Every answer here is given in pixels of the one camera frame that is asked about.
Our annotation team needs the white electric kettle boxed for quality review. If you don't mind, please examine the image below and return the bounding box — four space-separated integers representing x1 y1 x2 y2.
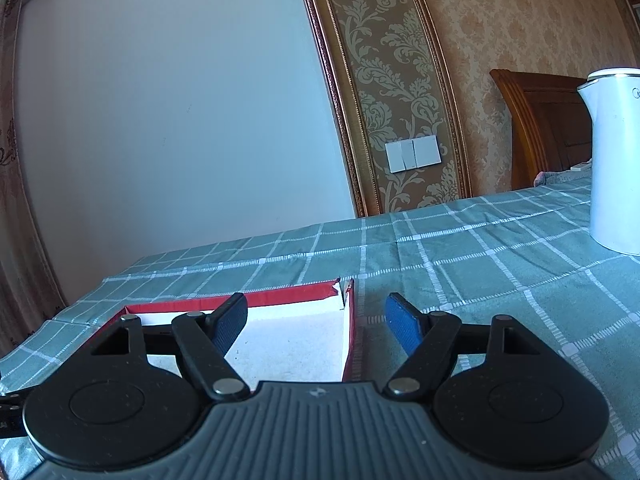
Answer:
576 67 640 256

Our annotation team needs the patterned curtain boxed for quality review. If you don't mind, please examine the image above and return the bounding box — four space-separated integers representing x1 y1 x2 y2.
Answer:
0 0 68 356

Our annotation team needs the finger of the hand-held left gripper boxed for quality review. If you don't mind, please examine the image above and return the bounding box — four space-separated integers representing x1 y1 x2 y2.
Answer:
0 390 32 437

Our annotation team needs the white wall switch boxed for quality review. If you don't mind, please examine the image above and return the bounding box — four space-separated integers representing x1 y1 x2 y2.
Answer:
385 135 442 174

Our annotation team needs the wooden bed headboard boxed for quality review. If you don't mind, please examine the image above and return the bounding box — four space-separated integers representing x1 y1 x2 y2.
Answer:
490 69 594 192

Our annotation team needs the red cardboard box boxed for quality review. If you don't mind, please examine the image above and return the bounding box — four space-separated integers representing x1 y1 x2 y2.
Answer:
100 276 357 385

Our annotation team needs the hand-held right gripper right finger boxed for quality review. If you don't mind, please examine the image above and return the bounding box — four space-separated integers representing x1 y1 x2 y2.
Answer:
384 292 543 396

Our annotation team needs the gold framed patterned wall panel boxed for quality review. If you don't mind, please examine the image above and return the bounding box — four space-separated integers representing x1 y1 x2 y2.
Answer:
292 0 473 218

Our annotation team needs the green checked tablecloth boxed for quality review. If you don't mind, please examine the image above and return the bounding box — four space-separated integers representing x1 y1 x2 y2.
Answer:
0 180 640 480

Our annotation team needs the grey bedding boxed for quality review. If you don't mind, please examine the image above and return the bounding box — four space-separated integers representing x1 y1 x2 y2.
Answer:
532 160 594 189

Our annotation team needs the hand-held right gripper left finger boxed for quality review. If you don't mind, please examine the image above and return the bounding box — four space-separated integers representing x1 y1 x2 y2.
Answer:
90 292 251 403

